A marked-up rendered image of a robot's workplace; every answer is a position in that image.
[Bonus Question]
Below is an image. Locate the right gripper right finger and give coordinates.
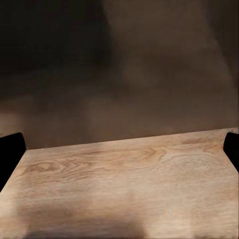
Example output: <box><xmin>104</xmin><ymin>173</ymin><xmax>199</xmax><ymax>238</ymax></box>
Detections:
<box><xmin>223</xmin><ymin>132</ymin><xmax>239</xmax><ymax>172</ymax></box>

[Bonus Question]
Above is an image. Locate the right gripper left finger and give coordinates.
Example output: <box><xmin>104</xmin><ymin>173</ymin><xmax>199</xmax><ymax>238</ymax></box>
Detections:
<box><xmin>0</xmin><ymin>132</ymin><xmax>26</xmax><ymax>192</ymax></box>

